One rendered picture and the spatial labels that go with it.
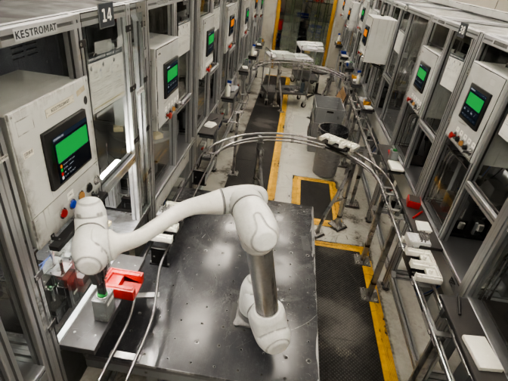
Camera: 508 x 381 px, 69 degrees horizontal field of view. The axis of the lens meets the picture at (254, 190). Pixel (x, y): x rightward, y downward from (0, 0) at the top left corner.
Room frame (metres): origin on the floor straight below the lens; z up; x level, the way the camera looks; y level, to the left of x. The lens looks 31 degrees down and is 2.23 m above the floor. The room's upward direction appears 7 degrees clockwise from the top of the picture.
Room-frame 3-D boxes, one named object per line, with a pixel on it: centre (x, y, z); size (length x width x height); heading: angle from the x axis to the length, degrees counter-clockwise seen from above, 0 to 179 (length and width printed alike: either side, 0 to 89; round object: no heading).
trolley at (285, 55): (7.09, -0.34, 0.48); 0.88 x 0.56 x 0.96; 105
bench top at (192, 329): (1.71, 0.10, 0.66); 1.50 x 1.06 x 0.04; 177
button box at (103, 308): (1.04, 0.57, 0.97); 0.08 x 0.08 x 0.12; 87
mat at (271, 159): (6.16, -0.09, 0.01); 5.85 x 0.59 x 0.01; 177
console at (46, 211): (1.10, 0.77, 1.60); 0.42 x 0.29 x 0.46; 177
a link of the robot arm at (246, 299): (1.31, -0.08, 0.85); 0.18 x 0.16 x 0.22; 22
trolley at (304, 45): (8.34, -0.82, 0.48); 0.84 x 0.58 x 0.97; 5
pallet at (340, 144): (3.33, -0.75, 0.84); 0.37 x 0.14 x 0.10; 55
